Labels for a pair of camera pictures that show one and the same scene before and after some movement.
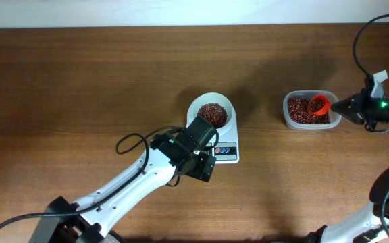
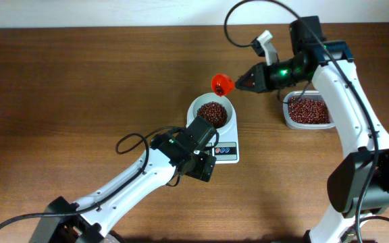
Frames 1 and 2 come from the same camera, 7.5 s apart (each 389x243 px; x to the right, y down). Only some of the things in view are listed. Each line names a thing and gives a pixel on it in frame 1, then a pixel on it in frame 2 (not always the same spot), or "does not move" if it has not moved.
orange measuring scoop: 323,111 -> 221,84
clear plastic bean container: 310,109 does not move
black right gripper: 354,112 -> 261,84
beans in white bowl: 213,113 does not move
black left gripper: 198,171 does not move
